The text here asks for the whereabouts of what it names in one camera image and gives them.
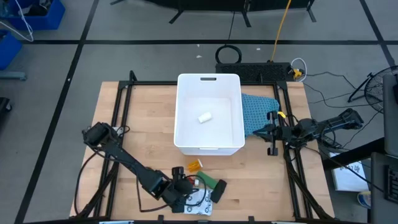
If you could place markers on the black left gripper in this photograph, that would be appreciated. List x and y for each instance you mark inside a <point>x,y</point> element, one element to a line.
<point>178,189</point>

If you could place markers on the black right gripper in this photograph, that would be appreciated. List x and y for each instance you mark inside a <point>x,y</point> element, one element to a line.
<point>281,133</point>

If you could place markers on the orange pill bottle white cap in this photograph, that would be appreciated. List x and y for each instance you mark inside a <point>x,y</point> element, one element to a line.
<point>194,165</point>

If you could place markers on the white pouch with teal print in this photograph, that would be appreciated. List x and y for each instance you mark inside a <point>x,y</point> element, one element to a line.
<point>200,208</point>

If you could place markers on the black rectangular block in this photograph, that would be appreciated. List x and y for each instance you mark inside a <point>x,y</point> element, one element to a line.
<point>218,190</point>

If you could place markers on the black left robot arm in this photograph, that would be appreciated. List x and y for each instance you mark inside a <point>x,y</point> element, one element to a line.
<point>124,157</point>

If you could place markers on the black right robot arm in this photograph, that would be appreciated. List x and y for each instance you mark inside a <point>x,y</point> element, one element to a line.
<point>326,126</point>

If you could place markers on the white perforated plastic basket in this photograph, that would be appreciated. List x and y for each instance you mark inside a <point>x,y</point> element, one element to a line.
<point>186,93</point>

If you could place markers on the large blue storage bin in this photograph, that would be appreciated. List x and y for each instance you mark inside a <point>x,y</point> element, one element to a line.
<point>46,18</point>

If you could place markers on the blue patterned cloth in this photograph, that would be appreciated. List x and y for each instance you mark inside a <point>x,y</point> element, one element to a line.
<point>256,112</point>

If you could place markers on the yellow plug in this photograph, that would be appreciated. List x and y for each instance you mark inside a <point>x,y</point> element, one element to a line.
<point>297,73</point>

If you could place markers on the white printed booklet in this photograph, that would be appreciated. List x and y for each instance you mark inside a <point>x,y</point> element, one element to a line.
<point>348,175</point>

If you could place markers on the black floor fan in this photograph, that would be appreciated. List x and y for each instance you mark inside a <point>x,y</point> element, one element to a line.
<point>377,88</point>

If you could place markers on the blue and yellow round object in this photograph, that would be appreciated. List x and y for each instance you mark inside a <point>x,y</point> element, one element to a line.
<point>364,199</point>

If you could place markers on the black stand with legs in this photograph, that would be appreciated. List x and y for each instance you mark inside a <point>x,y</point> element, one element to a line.
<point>239,4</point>

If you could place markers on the black side desk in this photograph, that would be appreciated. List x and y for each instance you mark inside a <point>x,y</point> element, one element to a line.
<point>384,186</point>

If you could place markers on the grey metal floor foot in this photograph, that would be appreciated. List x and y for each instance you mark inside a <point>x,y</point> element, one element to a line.
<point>12,75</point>

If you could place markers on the black metal table frame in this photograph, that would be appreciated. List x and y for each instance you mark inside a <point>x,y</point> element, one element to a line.
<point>149,83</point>

